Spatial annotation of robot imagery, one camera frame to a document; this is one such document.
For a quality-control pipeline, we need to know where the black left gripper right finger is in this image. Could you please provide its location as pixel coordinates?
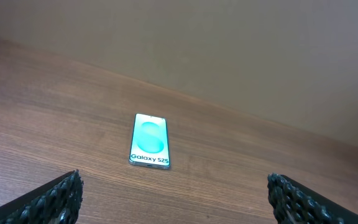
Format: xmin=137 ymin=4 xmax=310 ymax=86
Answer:
xmin=267 ymin=173 xmax=358 ymax=224

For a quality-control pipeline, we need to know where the Galaxy S25 smartphone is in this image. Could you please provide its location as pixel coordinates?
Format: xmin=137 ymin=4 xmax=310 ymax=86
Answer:
xmin=129 ymin=113 xmax=171 ymax=169

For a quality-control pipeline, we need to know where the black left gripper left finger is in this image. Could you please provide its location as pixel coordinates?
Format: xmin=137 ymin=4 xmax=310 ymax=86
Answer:
xmin=0 ymin=170 xmax=83 ymax=224

